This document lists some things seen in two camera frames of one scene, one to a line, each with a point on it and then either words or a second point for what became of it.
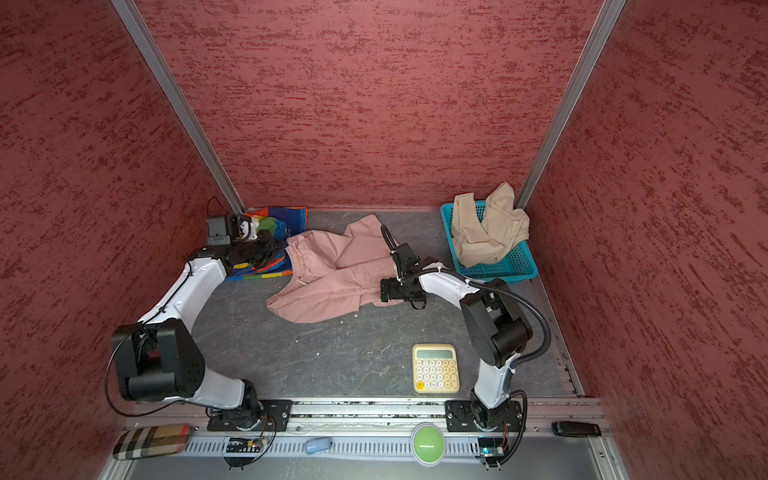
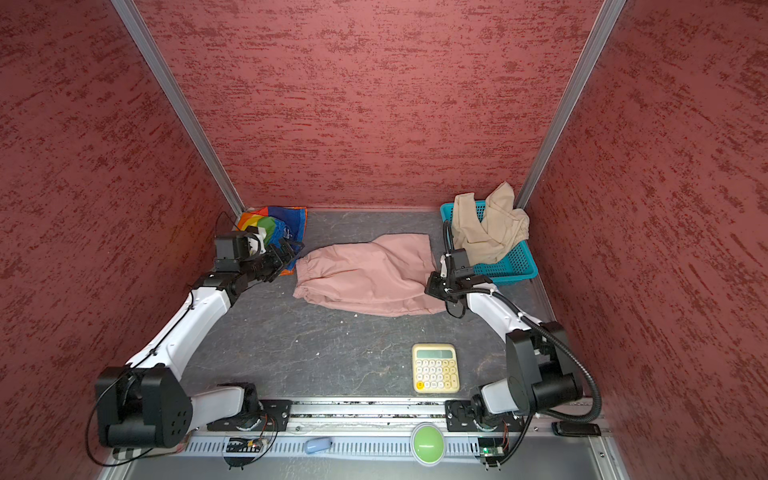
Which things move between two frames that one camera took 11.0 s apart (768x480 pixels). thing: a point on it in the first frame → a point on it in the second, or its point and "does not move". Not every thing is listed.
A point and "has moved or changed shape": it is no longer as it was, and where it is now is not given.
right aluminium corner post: (555, 133) does not move
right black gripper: (394, 292) → (432, 286)
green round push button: (428, 444) does not move
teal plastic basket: (518, 264) does not move
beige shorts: (486, 240) does not move
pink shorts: (335, 274) has moved or changed shape
